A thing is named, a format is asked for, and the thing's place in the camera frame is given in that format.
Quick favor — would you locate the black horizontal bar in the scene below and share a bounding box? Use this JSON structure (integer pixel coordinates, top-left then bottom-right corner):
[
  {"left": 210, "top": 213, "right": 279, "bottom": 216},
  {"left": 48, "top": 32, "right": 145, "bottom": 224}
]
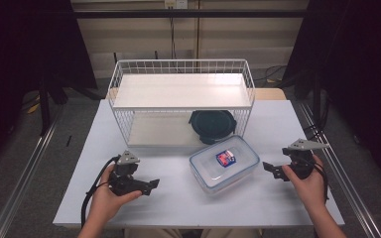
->
[{"left": 72, "top": 8, "right": 310, "bottom": 20}]

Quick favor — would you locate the dark curtain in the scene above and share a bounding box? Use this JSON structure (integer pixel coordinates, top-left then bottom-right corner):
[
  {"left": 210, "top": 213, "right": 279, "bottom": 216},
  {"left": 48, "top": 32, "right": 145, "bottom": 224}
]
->
[
  {"left": 283, "top": 0, "right": 381, "bottom": 191},
  {"left": 0, "top": 0, "right": 97, "bottom": 173}
]

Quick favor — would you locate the black floor cable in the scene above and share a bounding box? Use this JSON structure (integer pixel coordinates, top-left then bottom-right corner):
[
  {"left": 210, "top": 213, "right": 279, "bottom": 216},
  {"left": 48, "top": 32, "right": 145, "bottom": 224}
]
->
[{"left": 255, "top": 64, "right": 290, "bottom": 83}]

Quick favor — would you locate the person's left hand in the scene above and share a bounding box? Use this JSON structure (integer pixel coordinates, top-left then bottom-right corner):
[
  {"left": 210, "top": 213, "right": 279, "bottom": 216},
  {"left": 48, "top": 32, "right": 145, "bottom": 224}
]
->
[{"left": 88, "top": 165, "right": 144, "bottom": 229}]

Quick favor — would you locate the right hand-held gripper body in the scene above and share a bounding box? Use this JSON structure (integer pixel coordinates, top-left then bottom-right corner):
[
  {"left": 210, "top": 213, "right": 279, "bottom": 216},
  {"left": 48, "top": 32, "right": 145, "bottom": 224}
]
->
[{"left": 281, "top": 138, "right": 330, "bottom": 180}]

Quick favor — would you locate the metal floor rail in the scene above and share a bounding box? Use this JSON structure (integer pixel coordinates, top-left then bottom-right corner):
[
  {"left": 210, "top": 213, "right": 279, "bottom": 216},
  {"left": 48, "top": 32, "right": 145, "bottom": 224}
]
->
[
  {"left": 298, "top": 100, "right": 381, "bottom": 238},
  {"left": 0, "top": 107, "right": 65, "bottom": 238}
]

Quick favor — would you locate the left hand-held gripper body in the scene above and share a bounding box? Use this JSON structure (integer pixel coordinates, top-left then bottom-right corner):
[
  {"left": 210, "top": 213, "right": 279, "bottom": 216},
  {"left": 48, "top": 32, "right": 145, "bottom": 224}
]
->
[{"left": 108, "top": 150, "right": 147, "bottom": 196}]

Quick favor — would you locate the black hanging cable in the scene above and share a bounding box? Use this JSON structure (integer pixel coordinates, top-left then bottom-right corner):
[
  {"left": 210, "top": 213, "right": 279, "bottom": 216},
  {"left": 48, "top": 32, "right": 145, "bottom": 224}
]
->
[{"left": 169, "top": 8, "right": 177, "bottom": 60}]

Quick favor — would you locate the white wall socket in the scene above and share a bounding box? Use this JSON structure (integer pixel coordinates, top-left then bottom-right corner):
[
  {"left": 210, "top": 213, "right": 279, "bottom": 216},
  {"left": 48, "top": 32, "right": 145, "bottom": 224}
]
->
[{"left": 164, "top": 0, "right": 190, "bottom": 10}]

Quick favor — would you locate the black stand post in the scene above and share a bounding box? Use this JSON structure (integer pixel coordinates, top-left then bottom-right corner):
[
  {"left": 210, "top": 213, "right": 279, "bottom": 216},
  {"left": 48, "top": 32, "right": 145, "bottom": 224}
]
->
[{"left": 39, "top": 77, "right": 52, "bottom": 137}]

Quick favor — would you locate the wooden table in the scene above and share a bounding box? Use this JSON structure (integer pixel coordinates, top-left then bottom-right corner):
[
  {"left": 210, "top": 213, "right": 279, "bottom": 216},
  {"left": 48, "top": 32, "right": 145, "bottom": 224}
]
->
[{"left": 105, "top": 86, "right": 288, "bottom": 101}]

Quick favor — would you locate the round container with teal lid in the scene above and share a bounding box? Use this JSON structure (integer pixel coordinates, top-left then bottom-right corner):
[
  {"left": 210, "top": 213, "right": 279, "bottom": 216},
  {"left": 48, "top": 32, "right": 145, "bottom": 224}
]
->
[{"left": 188, "top": 109, "right": 238, "bottom": 146}]

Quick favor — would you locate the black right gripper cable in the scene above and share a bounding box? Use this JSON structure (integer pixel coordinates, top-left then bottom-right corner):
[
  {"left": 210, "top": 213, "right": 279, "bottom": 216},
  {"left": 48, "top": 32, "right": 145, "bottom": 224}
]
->
[{"left": 311, "top": 161, "right": 330, "bottom": 203}]

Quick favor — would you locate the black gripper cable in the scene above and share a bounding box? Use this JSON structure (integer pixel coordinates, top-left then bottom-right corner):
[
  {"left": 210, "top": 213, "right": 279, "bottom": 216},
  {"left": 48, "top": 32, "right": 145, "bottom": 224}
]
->
[
  {"left": 80, "top": 155, "right": 122, "bottom": 229},
  {"left": 311, "top": 161, "right": 330, "bottom": 203}
]

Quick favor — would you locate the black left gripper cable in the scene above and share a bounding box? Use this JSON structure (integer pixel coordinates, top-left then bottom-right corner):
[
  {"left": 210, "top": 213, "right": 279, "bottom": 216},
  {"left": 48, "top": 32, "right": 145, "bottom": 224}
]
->
[{"left": 80, "top": 155, "right": 122, "bottom": 229}]

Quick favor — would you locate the white wire shelf rack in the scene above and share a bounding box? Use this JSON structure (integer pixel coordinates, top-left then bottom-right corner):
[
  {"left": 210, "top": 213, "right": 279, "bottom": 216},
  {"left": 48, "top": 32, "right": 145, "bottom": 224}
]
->
[{"left": 107, "top": 59, "right": 257, "bottom": 149}]

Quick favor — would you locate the person's right hand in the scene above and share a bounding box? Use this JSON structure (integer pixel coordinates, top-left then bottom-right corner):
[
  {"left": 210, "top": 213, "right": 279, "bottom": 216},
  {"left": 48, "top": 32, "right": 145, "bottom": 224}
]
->
[{"left": 281, "top": 154, "right": 327, "bottom": 213}]

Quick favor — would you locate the clear rectangular container blue seal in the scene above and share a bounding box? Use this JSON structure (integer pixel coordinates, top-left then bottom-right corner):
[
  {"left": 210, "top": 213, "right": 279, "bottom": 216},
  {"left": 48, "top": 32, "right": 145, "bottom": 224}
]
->
[{"left": 189, "top": 134, "right": 261, "bottom": 195}]

